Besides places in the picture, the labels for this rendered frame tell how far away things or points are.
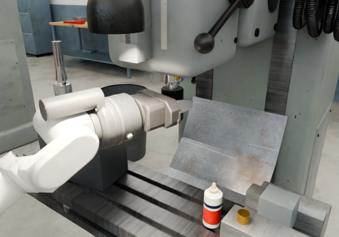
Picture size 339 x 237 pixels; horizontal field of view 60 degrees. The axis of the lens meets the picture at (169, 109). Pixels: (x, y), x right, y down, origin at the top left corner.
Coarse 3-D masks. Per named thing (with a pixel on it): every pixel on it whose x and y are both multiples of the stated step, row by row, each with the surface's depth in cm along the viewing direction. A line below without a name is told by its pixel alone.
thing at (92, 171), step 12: (120, 144) 82; (96, 156) 75; (108, 156) 78; (120, 156) 83; (84, 168) 79; (96, 168) 77; (108, 168) 79; (120, 168) 84; (72, 180) 83; (84, 180) 81; (96, 180) 78; (108, 180) 80
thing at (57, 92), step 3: (54, 90) 80; (57, 90) 79; (60, 90) 79; (63, 90) 79; (66, 90) 79; (69, 90) 80; (54, 93) 80; (57, 93) 79; (60, 93) 79; (63, 93) 79; (66, 93) 80
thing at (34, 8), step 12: (24, 0) 667; (36, 0) 680; (48, 0) 704; (24, 12) 683; (36, 12) 686; (48, 12) 710; (24, 24) 696; (36, 24) 692; (48, 24) 717; (24, 36) 711; (36, 36) 698; (48, 36) 724; (36, 48) 704; (48, 48) 730
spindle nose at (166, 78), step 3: (162, 75) 59; (165, 75) 58; (168, 75) 58; (162, 78) 59; (165, 78) 58; (168, 78) 58; (171, 78) 58; (174, 78) 58; (180, 78) 59; (183, 78) 60; (162, 81) 59; (165, 81) 59; (168, 81) 58; (171, 81) 58; (174, 81) 58; (177, 81) 58; (180, 81) 59
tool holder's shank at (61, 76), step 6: (54, 42) 75; (60, 42) 76; (54, 48) 76; (60, 48) 76; (54, 54) 77; (60, 54) 77; (54, 60) 77; (60, 60) 77; (60, 66) 78; (60, 72) 78; (60, 78) 79; (66, 78) 80
